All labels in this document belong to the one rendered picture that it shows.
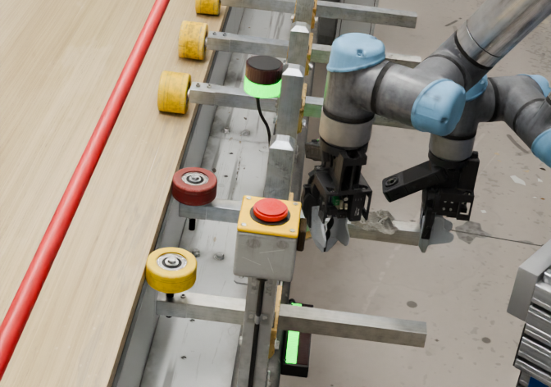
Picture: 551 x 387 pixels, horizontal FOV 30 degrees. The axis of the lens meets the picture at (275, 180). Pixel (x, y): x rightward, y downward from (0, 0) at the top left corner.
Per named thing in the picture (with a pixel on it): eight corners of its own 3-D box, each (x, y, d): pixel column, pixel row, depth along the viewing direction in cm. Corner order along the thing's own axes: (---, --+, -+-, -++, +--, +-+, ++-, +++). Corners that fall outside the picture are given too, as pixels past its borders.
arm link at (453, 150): (432, 138, 171) (430, 115, 177) (428, 161, 173) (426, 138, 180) (478, 143, 170) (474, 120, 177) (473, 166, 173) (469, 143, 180)
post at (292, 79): (277, 294, 192) (305, 62, 167) (275, 306, 189) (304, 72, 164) (258, 292, 192) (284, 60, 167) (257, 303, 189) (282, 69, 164)
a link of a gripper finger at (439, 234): (449, 264, 185) (458, 221, 180) (416, 260, 185) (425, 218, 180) (448, 253, 187) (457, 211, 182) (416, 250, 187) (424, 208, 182)
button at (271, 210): (288, 211, 121) (289, 198, 120) (285, 229, 118) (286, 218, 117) (254, 207, 121) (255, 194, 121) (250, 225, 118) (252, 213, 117)
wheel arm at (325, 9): (414, 23, 246) (416, 9, 244) (415, 29, 243) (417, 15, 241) (207, -2, 247) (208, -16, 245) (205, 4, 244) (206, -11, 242)
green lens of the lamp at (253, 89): (281, 83, 171) (283, 71, 169) (279, 100, 165) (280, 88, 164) (245, 79, 171) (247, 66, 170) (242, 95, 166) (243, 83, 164)
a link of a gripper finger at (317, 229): (313, 270, 157) (321, 220, 152) (302, 248, 162) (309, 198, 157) (333, 268, 158) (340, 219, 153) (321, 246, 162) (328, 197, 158)
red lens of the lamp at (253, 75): (283, 70, 169) (284, 57, 168) (280, 86, 164) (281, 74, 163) (247, 65, 169) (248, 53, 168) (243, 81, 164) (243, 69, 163)
